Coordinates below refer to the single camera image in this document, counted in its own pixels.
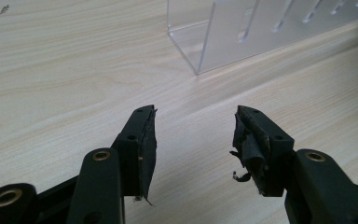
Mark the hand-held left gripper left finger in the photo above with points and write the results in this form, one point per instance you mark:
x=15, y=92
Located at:
x=133, y=155

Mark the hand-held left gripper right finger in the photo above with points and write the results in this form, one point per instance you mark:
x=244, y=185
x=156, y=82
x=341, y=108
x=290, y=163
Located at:
x=276, y=155

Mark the clear acrylic slotted rack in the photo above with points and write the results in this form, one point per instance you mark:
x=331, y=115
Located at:
x=261, y=28

